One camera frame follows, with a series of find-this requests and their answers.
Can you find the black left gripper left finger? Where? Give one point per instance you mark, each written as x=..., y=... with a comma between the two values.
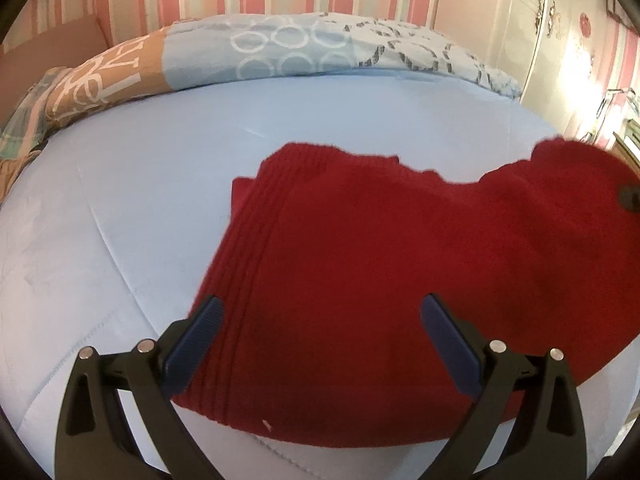
x=94, y=439

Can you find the wooden dresser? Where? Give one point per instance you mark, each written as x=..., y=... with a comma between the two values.
x=627, y=144

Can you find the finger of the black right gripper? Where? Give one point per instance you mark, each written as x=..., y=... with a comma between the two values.
x=628, y=196

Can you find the white wardrobe with floral handles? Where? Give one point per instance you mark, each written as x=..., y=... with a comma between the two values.
x=585, y=77

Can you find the red knit sweater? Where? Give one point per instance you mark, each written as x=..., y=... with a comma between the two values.
x=328, y=256

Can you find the tan folded garment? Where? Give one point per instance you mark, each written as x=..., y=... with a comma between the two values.
x=10, y=170

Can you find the mauve upholstered headboard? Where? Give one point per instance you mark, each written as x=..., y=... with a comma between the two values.
x=67, y=45

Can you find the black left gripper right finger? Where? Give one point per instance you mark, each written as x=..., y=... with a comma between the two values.
x=548, y=437

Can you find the patterned blue and tan pillow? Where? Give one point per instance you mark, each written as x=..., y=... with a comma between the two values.
x=237, y=47

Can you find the plaid pastel folded cloth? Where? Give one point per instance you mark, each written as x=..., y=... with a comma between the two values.
x=27, y=124

